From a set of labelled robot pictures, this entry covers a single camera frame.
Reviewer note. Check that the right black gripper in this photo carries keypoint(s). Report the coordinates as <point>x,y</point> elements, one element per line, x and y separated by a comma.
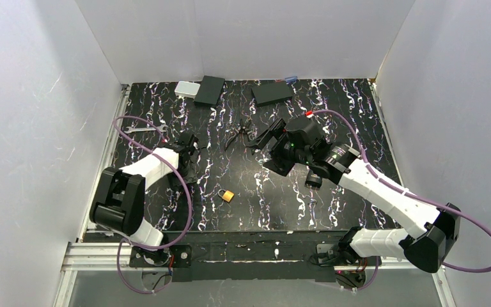
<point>268,135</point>

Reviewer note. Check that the black box left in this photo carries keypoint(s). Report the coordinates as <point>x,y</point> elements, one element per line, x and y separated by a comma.
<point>209,91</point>

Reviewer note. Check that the black box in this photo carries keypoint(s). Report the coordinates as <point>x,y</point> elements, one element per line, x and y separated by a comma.
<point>209,91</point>
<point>271,93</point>

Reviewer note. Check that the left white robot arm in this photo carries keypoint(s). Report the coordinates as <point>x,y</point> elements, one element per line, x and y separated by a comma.
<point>118,203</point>

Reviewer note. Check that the brass padlock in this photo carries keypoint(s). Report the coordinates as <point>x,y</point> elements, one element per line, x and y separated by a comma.
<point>226,195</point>

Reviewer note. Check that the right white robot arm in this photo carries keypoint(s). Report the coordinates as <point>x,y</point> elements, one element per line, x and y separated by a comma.
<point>426,233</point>

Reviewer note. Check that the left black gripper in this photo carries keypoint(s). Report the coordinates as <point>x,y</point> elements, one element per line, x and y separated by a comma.
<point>188,144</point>

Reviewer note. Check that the white rectangular box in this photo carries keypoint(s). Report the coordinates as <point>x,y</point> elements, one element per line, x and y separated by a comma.
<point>187,89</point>

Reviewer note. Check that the silver open-end wrench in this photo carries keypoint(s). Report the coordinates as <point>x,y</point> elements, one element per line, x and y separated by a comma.
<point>160,128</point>

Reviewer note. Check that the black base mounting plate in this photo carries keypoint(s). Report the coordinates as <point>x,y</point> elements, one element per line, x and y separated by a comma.
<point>309,254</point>

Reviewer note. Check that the black handled pliers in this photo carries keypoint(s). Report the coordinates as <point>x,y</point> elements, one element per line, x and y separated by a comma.
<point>243,128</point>

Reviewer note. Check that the black box right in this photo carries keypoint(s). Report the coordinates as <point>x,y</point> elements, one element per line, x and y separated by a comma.
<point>271,93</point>

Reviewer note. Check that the blue transparent small item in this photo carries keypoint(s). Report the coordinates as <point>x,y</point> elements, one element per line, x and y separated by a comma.
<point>288,80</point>

